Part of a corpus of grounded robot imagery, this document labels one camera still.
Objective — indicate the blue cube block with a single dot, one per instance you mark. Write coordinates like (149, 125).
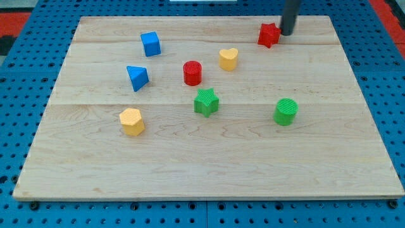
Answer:
(151, 44)

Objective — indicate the red star block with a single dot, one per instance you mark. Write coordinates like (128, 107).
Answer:
(269, 35)

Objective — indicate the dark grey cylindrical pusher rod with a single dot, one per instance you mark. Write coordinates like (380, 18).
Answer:
(289, 15)

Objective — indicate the yellow hexagon block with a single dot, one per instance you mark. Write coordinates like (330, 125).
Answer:
(132, 122)

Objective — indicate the green star block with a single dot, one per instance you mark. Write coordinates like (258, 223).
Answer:
(206, 102)

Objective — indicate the red cylinder block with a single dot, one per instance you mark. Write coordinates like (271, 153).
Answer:
(192, 71)

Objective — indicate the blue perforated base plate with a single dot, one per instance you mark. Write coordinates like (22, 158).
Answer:
(29, 72)

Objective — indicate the green cylinder block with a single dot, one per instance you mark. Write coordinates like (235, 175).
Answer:
(285, 111)

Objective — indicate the light wooden board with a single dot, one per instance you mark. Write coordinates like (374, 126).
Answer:
(332, 150)

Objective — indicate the blue triangular prism block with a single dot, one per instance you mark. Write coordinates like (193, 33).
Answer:
(138, 77)

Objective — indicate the yellow heart block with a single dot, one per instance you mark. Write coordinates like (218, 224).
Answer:
(228, 59)

